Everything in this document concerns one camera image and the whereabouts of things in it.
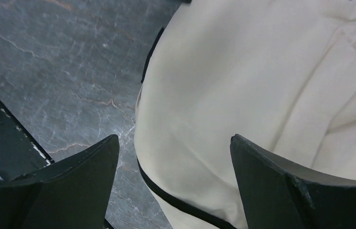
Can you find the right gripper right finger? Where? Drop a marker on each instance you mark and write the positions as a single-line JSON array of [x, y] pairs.
[[279, 194]]

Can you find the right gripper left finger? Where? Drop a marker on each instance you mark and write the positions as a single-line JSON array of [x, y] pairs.
[[70, 194]]

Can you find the cream canvas backpack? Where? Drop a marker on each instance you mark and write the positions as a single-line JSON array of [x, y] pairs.
[[281, 73]]

